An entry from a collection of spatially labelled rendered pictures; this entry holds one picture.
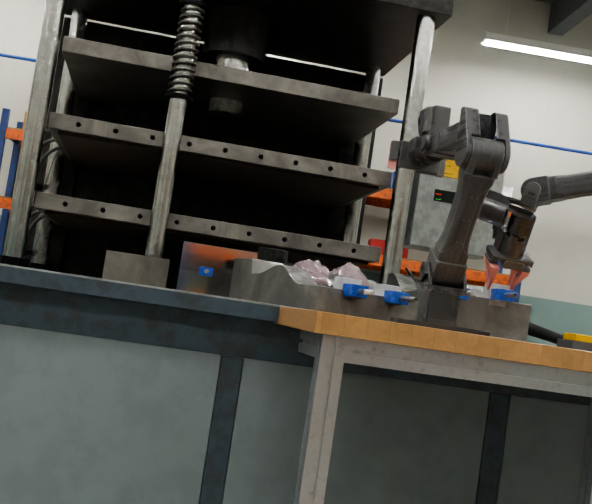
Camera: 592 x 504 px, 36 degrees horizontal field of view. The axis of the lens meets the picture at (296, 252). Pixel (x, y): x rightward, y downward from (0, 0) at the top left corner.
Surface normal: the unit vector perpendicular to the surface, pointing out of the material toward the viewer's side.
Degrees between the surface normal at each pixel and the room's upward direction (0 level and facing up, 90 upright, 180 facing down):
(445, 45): 90
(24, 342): 90
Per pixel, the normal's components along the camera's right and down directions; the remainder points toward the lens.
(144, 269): 0.17, -0.04
